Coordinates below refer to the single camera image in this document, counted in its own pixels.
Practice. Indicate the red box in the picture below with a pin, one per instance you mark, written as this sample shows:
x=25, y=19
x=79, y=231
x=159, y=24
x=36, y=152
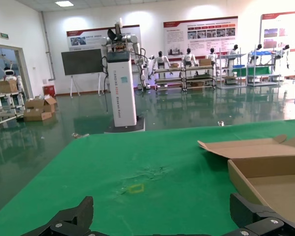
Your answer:
x=49, y=90

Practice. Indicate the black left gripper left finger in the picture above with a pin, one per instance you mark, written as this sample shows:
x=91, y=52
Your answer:
x=71, y=221

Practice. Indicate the grey door frame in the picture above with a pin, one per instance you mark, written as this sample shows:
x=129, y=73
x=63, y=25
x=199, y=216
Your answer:
x=20, y=64

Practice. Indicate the white tube rack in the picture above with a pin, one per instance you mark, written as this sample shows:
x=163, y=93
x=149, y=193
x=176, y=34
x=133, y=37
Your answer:
x=7, y=108

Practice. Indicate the white black humanoid robot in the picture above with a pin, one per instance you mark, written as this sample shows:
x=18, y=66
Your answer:
x=256, y=51
x=212, y=56
x=159, y=60
x=233, y=50
x=188, y=57
x=284, y=52

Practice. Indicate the silver binder clip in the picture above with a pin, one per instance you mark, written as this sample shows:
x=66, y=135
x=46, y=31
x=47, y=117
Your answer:
x=221, y=123
x=80, y=135

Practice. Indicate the open cardboard floor box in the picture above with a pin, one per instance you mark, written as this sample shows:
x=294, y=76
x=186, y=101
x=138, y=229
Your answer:
x=40, y=104

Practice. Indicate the cardboard box on white rack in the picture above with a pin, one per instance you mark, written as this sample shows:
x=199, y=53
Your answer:
x=6, y=86

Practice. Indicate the flat cardboard floor box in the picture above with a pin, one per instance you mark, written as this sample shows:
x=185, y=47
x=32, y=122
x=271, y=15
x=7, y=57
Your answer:
x=37, y=115

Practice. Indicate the black screen on stand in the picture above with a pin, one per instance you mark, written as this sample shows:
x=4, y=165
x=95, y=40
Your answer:
x=81, y=61

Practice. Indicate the roller conveyor table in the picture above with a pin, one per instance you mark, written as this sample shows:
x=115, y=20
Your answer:
x=168, y=79
x=199, y=78

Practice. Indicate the white tower robot with arms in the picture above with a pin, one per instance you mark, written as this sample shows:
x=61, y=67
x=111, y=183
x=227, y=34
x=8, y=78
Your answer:
x=123, y=93

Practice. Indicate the green exit sign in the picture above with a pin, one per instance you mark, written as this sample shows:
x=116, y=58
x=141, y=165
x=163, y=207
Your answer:
x=4, y=35

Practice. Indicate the small white round-head robot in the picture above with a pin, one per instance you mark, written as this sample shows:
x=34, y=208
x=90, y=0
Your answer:
x=9, y=72

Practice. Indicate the open brown cardboard box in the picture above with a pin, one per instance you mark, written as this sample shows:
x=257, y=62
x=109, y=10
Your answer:
x=273, y=157

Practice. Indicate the wall poster board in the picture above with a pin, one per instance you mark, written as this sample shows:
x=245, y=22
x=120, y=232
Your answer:
x=199, y=32
x=285, y=24
x=88, y=39

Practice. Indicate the closed cardboard box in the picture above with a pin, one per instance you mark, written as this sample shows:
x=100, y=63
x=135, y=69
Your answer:
x=205, y=62

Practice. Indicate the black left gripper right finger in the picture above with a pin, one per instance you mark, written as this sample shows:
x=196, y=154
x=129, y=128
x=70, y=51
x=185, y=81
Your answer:
x=250, y=218

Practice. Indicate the grey metal shelf rack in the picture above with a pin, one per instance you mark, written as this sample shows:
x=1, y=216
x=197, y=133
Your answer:
x=263, y=65
x=229, y=56

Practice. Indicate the green table cloth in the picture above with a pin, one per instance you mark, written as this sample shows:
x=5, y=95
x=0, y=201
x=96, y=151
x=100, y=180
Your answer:
x=137, y=159

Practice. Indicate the ceiling light panel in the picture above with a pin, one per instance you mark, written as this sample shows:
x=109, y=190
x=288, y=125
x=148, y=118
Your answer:
x=64, y=2

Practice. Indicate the grey wall pipe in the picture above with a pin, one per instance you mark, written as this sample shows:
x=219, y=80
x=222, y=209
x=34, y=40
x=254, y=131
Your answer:
x=47, y=49

